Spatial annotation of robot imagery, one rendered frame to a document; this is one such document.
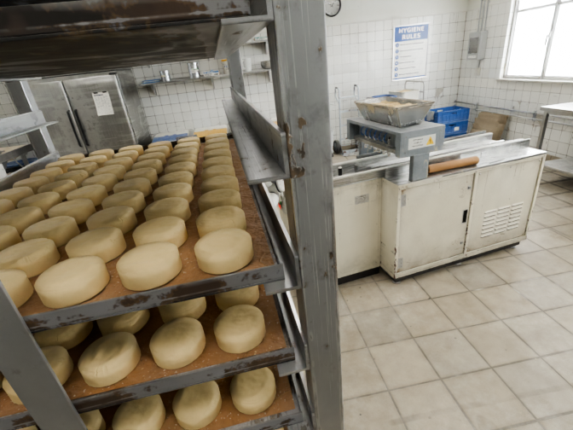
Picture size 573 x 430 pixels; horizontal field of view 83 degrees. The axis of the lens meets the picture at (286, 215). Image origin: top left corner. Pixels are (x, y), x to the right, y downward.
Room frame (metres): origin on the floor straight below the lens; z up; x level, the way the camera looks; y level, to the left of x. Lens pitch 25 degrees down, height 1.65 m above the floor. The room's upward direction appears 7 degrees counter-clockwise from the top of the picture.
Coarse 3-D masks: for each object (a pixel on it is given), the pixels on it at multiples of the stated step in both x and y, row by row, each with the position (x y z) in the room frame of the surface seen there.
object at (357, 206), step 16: (336, 176) 2.30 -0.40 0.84; (336, 192) 2.07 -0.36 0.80; (352, 192) 2.10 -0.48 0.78; (368, 192) 2.13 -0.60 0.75; (336, 208) 2.07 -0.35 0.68; (352, 208) 2.10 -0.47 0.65; (368, 208) 2.13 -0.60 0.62; (288, 224) 2.08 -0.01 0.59; (336, 224) 2.07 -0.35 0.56; (352, 224) 2.10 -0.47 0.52; (368, 224) 2.13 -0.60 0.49; (336, 240) 2.06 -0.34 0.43; (352, 240) 2.10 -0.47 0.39; (368, 240) 2.13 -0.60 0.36; (352, 256) 2.10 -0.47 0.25; (368, 256) 2.13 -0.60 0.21; (352, 272) 2.10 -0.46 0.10; (368, 272) 2.17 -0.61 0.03
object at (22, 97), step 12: (12, 84) 0.74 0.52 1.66; (24, 84) 0.75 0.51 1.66; (12, 96) 0.74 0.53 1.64; (24, 96) 0.74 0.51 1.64; (24, 108) 0.74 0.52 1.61; (36, 108) 0.76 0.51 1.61; (36, 132) 0.74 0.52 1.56; (48, 132) 0.77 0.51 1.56; (36, 144) 0.74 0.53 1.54; (48, 144) 0.75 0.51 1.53
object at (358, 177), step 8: (496, 144) 2.43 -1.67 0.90; (456, 152) 2.35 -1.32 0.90; (376, 168) 2.19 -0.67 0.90; (384, 168) 2.17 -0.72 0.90; (344, 176) 2.10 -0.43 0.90; (352, 176) 2.11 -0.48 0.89; (360, 176) 2.13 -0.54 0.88; (368, 176) 2.14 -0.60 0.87; (376, 176) 2.16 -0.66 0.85; (384, 176) 2.17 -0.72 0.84; (336, 184) 2.08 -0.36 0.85; (344, 184) 2.10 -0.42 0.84
